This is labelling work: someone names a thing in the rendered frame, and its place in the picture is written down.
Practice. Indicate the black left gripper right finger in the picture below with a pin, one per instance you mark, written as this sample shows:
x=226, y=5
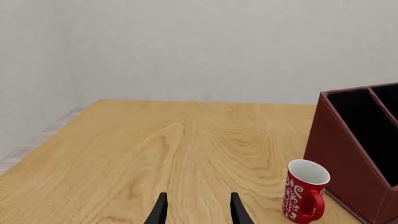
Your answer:
x=239, y=212

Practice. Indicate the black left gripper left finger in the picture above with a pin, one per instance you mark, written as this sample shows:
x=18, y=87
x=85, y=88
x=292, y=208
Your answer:
x=159, y=211

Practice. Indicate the red-brown desk caddy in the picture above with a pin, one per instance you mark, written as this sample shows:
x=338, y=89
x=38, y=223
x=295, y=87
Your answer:
x=348, y=149

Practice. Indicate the red mug with white pattern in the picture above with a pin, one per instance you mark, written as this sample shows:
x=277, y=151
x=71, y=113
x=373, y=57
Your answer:
x=298, y=193

